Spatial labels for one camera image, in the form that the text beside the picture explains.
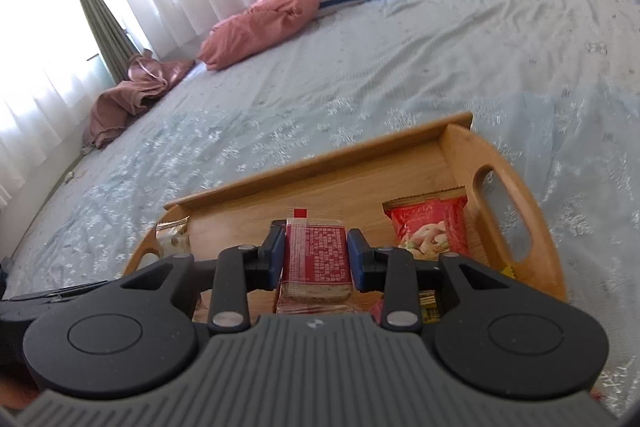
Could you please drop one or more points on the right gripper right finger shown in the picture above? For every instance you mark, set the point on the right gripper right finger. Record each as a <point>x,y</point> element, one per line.
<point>392,272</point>

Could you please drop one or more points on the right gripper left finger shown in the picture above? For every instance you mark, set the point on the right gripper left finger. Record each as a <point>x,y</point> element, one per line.
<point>240,270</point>

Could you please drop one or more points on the gold red nut packet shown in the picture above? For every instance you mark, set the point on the gold red nut packet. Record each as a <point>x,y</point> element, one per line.
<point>431,224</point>

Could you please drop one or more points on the red cracker packet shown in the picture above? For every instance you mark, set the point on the red cracker packet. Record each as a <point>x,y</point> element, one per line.
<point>315,277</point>

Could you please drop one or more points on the yellow snack packet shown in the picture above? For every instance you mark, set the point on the yellow snack packet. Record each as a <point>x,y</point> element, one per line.
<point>428,305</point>

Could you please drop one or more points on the white gold dotted candy packet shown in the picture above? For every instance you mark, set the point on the white gold dotted candy packet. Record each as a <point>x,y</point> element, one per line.
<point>173,237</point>

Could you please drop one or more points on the wooden serving tray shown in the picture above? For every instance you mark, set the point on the wooden serving tray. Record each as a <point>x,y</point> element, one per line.
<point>351,184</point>

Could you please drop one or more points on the mauve crumpled cloth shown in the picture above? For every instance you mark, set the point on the mauve crumpled cloth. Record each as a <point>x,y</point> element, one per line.
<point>116,108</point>

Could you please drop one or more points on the green grey curtain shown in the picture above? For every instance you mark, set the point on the green grey curtain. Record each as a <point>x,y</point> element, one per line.
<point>114,45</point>

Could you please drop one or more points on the snowflake bedspread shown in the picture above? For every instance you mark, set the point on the snowflake bedspread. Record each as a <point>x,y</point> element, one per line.
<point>553,84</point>

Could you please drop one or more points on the pink pillow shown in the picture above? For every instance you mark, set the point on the pink pillow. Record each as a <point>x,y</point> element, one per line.
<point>262,25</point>

